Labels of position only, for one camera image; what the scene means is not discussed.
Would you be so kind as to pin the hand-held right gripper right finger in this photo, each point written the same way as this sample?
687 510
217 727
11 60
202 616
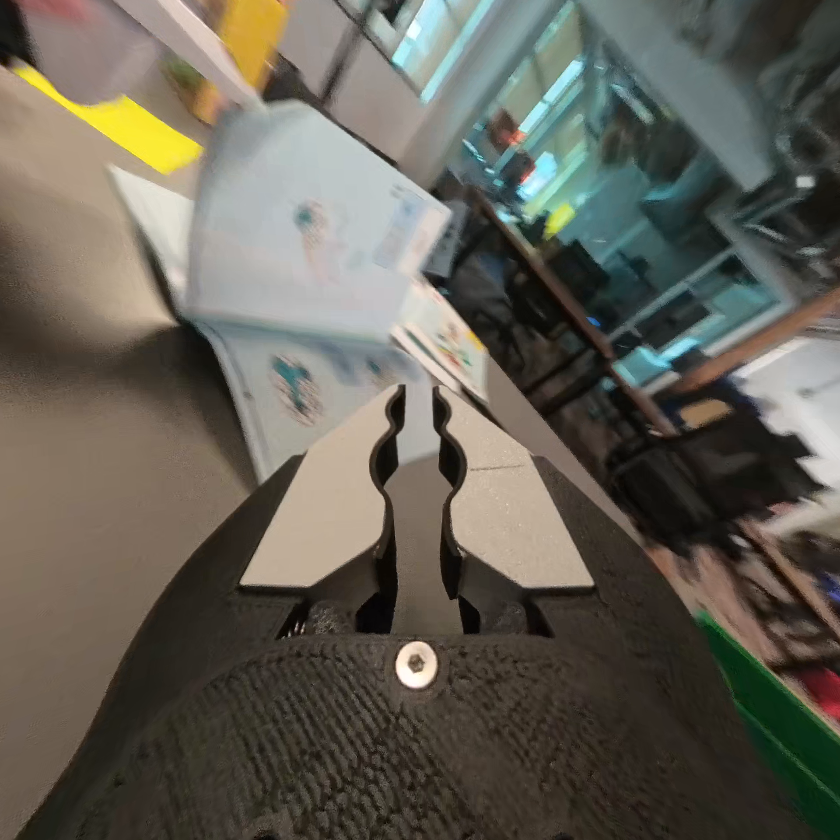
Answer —
512 518

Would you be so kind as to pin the light blue instruction booklet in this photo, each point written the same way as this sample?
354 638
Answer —
289 262

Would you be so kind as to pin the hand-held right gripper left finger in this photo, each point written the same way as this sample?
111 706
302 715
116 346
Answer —
315 512

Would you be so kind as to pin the yellow sticky note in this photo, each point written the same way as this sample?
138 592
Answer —
131 128

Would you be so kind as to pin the long wooden table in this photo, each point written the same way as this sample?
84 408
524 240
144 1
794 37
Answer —
564 308

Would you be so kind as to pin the yellow lego box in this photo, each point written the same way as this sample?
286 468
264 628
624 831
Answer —
253 39

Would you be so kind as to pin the green plastic bin stack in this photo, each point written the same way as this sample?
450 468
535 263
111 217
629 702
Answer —
774 715

